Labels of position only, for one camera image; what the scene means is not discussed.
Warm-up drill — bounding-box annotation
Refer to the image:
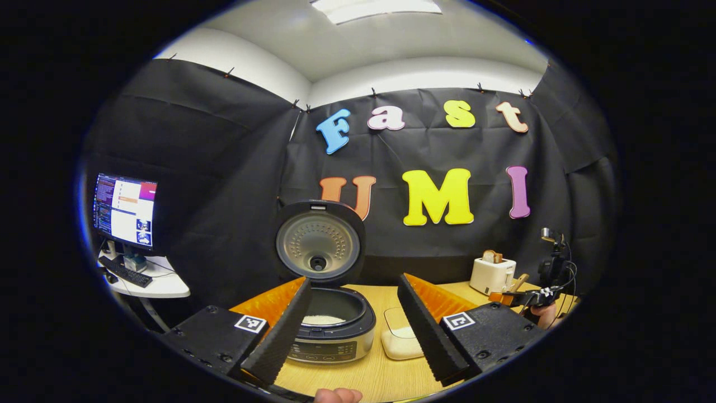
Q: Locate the silver black rice cooker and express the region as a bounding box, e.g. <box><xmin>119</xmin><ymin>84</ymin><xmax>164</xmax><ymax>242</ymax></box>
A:
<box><xmin>274</xmin><ymin>200</ymin><xmax>376</xmax><ymax>364</ymax></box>

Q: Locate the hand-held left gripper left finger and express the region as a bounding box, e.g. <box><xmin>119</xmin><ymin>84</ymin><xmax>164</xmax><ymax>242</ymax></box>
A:
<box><xmin>162</xmin><ymin>277</ymin><xmax>313</xmax><ymax>387</ymax></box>

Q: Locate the white toaster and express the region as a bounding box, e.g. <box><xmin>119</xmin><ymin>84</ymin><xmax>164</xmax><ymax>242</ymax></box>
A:
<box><xmin>470</xmin><ymin>257</ymin><xmax>517</xmax><ymax>296</ymax></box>

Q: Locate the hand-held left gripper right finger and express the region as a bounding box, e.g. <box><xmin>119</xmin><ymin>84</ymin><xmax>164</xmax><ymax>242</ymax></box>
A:
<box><xmin>397</xmin><ymin>273</ymin><xmax>546</xmax><ymax>387</ymax></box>

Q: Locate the white side desk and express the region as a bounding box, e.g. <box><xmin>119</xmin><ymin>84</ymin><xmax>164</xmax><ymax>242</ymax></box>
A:
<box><xmin>98</xmin><ymin>255</ymin><xmax>191</xmax><ymax>331</ymax></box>

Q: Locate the computer monitor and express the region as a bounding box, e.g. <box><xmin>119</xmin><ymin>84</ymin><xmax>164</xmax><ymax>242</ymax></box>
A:
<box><xmin>92</xmin><ymin>174</ymin><xmax>158</xmax><ymax>251</ymax></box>

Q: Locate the ceiling light panel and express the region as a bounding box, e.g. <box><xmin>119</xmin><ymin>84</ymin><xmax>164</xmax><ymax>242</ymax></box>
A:
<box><xmin>310</xmin><ymin>0</ymin><xmax>442</xmax><ymax>25</ymax></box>

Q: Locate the black keyboard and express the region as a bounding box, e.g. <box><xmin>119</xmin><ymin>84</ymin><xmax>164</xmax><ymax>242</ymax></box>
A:
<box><xmin>100</xmin><ymin>256</ymin><xmax>153</xmax><ymax>288</ymax></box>

